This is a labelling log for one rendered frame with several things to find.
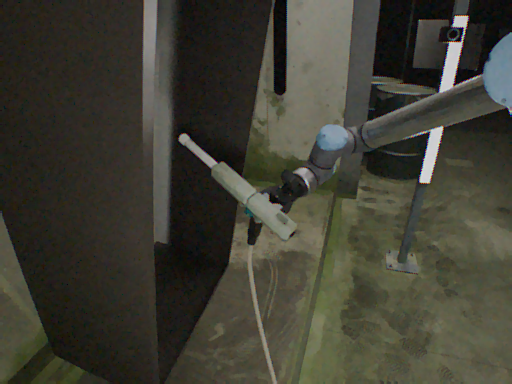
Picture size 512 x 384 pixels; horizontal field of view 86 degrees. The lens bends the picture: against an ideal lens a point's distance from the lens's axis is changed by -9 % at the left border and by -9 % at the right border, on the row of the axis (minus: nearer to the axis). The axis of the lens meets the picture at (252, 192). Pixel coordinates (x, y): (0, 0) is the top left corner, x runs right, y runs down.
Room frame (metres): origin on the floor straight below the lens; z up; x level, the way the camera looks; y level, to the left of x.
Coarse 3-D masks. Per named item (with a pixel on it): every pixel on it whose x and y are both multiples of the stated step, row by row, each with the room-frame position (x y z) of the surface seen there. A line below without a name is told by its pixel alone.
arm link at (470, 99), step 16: (480, 80) 0.62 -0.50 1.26; (432, 96) 0.73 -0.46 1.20; (448, 96) 0.68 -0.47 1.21; (464, 96) 0.64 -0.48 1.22; (480, 96) 0.61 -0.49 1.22; (400, 112) 0.80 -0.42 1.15; (416, 112) 0.74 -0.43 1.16; (432, 112) 0.70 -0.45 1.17; (448, 112) 0.67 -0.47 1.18; (464, 112) 0.64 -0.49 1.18; (480, 112) 0.62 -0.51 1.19; (352, 128) 0.94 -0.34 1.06; (368, 128) 0.89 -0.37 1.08; (384, 128) 0.83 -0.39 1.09; (400, 128) 0.78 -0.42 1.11; (416, 128) 0.74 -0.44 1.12; (432, 128) 0.72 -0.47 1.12; (368, 144) 0.88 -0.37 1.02; (384, 144) 0.86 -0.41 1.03
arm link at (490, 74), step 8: (504, 40) 0.47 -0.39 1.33; (496, 48) 0.47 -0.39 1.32; (504, 48) 0.46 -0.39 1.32; (488, 56) 0.49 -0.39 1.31; (496, 56) 0.47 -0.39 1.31; (504, 56) 0.46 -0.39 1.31; (488, 64) 0.47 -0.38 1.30; (496, 64) 0.46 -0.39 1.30; (504, 64) 0.45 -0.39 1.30; (488, 72) 0.47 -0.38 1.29; (496, 72) 0.46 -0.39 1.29; (504, 72) 0.45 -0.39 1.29; (488, 80) 0.46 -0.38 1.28; (496, 80) 0.45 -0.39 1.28; (504, 80) 0.44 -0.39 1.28; (488, 88) 0.46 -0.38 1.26; (496, 88) 0.45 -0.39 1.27; (504, 88) 0.44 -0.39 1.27; (496, 96) 0.44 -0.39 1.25; (504, 96) 0.43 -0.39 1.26; (504, 104) 0.44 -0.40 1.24
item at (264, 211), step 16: (192, 144) 0.92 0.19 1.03; (208, 160) 0.86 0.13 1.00; (224, 176) 0.79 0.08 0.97; (240, 176) 0.80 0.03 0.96; (240, 192) 0.74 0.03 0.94; (256, 208) 0.70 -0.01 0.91; (272, 208) 0.70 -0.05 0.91; (256, 224) 0.73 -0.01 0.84; (272, 224) 0.66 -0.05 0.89; (288, 224) 0.65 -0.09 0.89; (256, 240) 0.78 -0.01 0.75; (288, 240) 0.65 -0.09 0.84
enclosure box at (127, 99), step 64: (0, 0) 0.43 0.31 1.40; (64, 0) 0.39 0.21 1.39; (128, 0) 0.37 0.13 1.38; (192, 0) 1.00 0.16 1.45; (256, 0) 0.95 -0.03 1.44; (0, 64) 0.44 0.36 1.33; (64, 64) 0.40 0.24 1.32; (128, 64) 0.37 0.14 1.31; (192, 64) 1.01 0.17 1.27; (256, 64) 0.95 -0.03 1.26; (0, 128) 0.45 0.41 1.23; (64, 128) 0.41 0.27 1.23; (128, 128) 0.38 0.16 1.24; (192, 128) 1.02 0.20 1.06; (0, 192) 0.48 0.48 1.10; (64, 192) 0.42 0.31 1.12; (128, 192) 0.38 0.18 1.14; (192, 192) 1.02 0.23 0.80; (64, 256) 0.44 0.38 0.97; (128, 256) 0.39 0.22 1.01; (192, 256) 1.02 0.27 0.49; (64, 320) 0.48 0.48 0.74; (128, 320) 0.41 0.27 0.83; (192, 320) 0.70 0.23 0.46
